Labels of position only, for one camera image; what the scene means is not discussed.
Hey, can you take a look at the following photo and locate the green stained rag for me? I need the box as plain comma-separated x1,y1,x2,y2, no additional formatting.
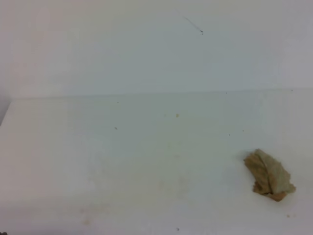
244,149,296,202

